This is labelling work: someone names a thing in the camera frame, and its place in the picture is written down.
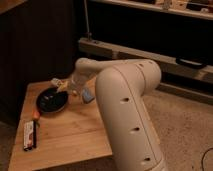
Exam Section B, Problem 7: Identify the metal vertical pole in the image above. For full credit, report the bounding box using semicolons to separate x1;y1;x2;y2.
83;0;92;41

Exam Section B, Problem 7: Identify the wooden low table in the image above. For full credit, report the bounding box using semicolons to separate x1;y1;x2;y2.
8;81;112;171

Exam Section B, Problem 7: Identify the blue grey sponge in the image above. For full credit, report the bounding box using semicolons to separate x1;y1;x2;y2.
82;88;95;104

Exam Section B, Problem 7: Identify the white bottle lying down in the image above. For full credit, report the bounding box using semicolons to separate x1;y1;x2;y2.
51;78;68;92

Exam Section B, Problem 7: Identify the orange handled knife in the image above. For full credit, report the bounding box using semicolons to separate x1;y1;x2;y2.
32;109;40;148

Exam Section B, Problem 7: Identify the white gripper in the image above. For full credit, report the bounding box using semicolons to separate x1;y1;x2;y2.
68;73;87;95

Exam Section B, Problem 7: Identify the black handle on ledge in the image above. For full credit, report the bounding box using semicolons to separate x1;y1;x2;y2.
175;58;207;69

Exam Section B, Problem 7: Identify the black ceramic bowl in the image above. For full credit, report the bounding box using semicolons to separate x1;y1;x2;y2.
36;87;68;113

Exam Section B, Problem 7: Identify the black cable on floor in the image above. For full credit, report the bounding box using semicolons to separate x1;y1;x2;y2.
200;147;213;171

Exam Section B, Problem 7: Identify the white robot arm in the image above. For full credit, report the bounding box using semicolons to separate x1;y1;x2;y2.
68;58;168;171

